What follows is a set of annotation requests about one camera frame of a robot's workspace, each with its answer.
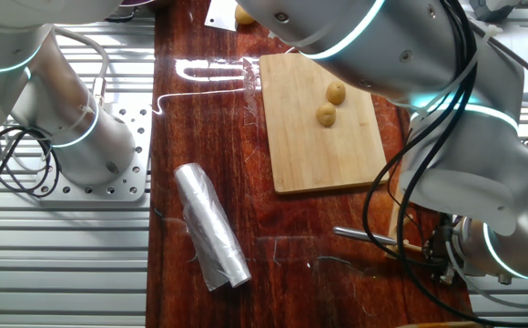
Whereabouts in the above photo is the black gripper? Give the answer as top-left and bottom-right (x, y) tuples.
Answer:
(422, 216), (459, 286)

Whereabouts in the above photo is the wooden peg rack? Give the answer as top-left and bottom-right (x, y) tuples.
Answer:
(384, 193), (425, 261)

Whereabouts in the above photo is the steel kitchen knife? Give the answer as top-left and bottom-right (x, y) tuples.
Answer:
(332, 226), (400, 247)

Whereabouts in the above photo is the bamboo cutting board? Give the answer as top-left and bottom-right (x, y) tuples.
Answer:
(259, 52), (391, 196)

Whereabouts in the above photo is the small yellow potato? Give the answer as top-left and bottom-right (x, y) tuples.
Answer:
(315, 101), (338, 128)
(325, 80), (347, 107)

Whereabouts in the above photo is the clear plastic bag roll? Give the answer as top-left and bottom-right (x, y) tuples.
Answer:
(174, 162), (252, 292)

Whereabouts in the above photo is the dark red wooden board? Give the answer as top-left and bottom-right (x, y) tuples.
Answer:
(145, 0), (474, 328)

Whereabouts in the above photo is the large yellow potato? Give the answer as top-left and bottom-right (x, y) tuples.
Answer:
(234, 3), (256, 26)

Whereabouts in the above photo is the steel cleaver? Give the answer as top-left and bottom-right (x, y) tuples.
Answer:
(204, 0), (239, 32)

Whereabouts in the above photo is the stainless steel pot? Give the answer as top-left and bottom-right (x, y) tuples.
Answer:
(104, 0), (156, 23)

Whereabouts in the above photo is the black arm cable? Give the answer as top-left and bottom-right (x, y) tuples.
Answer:
(361, 0), (528, 328)

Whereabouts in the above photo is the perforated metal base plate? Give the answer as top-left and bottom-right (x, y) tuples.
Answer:
(40, 102), (154, 203)

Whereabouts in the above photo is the grey cable with connector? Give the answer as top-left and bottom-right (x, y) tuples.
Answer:
(49, 25), (110, 107)

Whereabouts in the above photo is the black base cable bundle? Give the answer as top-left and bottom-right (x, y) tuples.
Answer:
(0, 125), (63, 198)

